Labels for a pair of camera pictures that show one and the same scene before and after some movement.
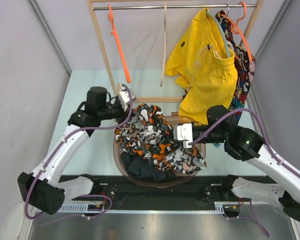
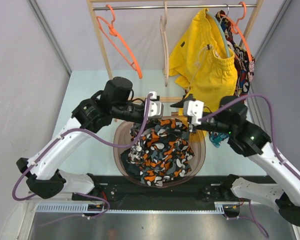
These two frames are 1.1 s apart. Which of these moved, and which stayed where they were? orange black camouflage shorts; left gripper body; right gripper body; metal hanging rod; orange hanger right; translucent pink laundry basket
Moved: left gripper body; translucent pink laundry basket; orange black camouflage shorts; right gripper body
Stayed: metal hanging rod; orange hanger right
